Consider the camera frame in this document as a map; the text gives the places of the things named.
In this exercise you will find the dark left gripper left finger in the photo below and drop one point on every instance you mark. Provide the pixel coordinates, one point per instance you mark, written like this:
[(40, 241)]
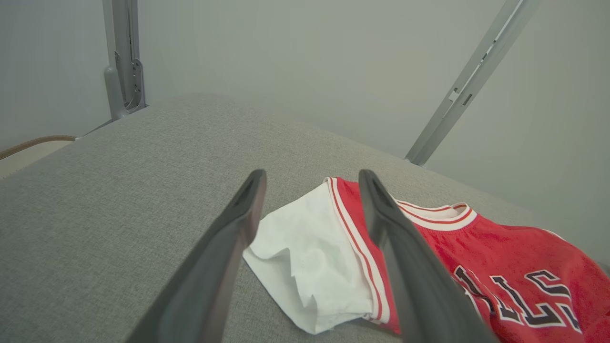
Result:
[(205, 286)]

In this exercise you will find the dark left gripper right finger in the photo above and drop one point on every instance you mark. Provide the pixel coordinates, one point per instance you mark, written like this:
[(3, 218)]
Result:
[(419, 295)]

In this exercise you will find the red jersey with white sleeves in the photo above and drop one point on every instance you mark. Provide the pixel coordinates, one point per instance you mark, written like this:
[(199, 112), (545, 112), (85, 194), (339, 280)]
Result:
[(314, 267)]

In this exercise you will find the grey double metal post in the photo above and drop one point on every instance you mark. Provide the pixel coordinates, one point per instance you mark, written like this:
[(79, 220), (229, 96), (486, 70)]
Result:
[(469, 81)]

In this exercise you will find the grey metal frame with bracket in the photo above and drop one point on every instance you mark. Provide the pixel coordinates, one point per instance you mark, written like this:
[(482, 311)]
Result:
[(125, 47)]

